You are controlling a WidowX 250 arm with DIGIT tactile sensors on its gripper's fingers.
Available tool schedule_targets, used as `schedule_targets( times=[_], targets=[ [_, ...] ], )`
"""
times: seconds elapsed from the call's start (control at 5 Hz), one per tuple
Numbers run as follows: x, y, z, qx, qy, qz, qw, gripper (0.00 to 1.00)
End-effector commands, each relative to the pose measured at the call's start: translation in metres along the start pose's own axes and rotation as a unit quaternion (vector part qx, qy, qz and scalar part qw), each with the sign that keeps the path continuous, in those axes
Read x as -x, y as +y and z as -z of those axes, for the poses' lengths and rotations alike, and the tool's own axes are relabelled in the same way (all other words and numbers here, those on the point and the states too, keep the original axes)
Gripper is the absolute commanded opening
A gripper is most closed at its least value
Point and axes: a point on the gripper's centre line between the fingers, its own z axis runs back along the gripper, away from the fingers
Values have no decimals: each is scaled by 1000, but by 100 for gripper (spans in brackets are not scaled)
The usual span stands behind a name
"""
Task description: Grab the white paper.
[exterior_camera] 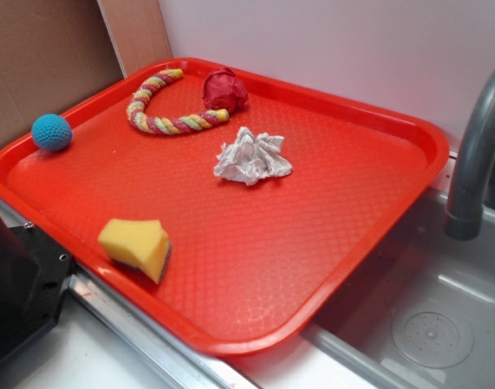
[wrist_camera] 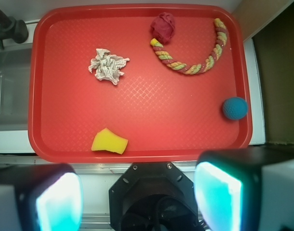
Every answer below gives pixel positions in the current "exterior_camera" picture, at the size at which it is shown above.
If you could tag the grey sink basin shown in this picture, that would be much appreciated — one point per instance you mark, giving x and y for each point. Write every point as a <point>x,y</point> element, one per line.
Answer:
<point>414,267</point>

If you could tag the multicolour twisted rope toy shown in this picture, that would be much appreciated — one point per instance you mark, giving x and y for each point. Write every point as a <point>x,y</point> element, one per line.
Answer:
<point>189,124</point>

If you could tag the yellow sponge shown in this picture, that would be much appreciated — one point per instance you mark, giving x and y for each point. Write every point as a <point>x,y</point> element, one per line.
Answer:
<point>140,244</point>

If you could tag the red plastic tray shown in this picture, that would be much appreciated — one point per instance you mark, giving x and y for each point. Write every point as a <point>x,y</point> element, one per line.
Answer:
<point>249,265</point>

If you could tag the crumpled white paper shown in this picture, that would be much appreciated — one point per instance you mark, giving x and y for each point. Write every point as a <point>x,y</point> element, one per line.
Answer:
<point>252,158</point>

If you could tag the grey faucet spout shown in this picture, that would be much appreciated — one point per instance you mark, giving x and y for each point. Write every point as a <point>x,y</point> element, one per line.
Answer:
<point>472,187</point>

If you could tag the blue textured ball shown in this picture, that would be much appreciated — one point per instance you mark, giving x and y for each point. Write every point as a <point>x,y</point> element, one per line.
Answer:
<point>51,133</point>

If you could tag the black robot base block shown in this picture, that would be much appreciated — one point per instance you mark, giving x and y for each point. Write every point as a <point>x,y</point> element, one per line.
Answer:
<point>34,275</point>

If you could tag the round sink drain cover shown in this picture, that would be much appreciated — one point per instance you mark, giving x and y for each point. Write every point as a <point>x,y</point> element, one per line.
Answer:
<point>432,339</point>

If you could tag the brown cardboard panel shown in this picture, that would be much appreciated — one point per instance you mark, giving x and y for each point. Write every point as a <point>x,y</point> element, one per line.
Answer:
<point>55,54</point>

